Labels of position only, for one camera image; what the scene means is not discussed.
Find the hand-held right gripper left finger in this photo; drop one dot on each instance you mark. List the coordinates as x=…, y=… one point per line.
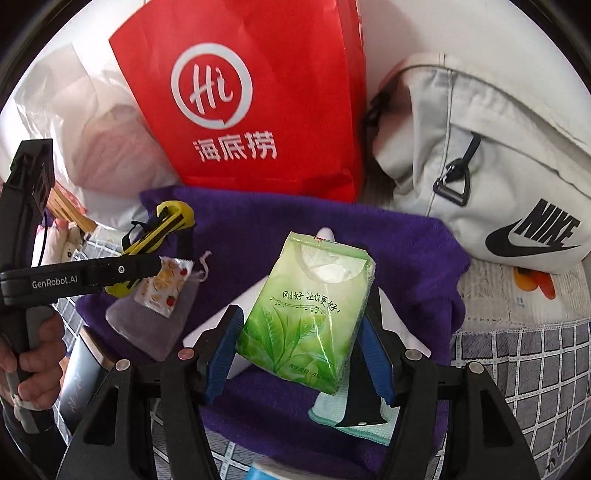
x=226, y=350

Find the yellow black pouch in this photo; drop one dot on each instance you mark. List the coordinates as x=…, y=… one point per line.
x=175, y=214

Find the green tissue pack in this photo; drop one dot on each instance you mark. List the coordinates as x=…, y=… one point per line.
x=300, y=314

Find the white plastic bag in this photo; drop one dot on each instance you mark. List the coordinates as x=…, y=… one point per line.
x=92, y=115

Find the blue wet wipes pack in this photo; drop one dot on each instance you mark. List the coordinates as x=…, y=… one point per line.
x=277, y=474

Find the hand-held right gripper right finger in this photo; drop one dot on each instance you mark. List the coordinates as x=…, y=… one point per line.
x=376, y=364

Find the purple towel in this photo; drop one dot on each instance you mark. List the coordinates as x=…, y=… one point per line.
x=240, y=217

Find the pink plush toy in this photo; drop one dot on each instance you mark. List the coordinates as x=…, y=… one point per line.
x=64, y=244

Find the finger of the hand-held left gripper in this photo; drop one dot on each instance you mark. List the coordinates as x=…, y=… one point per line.
x=122, y=270

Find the grey sling bag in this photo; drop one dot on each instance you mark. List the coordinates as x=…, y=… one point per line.
x=498, y=152

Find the pale cloth with teal edge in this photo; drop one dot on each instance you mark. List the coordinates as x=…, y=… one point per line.
x=364, y=434

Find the fruit print packet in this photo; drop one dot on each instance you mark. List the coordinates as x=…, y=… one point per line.
x=161, y=290

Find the white sponge block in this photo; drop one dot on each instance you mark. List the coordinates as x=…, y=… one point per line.
x=399, y=325

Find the person's left hand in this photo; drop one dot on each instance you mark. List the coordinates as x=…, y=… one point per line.
x=41, y=360

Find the grey checked star blanket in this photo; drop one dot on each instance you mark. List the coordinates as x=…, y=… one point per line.
x=508, y=369

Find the wooden slat frame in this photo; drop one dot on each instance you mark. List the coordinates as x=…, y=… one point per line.
x=69, y=207

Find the red paper bag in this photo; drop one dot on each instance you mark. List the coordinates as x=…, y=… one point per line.
x=277, y=69

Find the dark gold tin box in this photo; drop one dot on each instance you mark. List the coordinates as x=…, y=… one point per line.
x=85, y=383

